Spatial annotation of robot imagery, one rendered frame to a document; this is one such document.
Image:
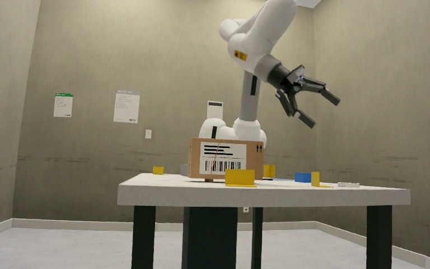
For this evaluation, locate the blue rectangular block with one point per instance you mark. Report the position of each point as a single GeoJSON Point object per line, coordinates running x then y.
{"type": "Point", "coordinates": [303, 177]}

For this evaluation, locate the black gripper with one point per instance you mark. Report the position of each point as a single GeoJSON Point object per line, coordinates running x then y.
{"type": "Point", "coordinates": [277, 79]}

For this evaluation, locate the brown cardboard carton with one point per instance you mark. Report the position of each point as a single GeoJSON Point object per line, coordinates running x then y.
{"type": "Point", "coordinates": [231, 154]}

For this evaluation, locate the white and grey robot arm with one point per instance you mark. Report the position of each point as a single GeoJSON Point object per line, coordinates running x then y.
{"type": "Point", "coordinates": [252, 51]}

